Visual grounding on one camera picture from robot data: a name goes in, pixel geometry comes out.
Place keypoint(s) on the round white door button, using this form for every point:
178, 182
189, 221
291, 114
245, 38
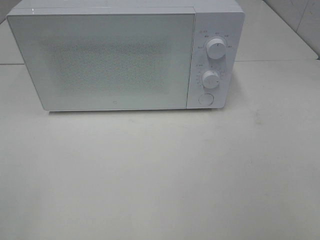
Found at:
206, 99

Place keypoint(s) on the white microwave door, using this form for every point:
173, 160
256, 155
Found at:
107, 62

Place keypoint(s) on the white microwave oven body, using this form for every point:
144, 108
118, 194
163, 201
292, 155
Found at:
213, 18

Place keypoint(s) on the white microwave knob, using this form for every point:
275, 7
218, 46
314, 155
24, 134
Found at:
211, 79
216, 48

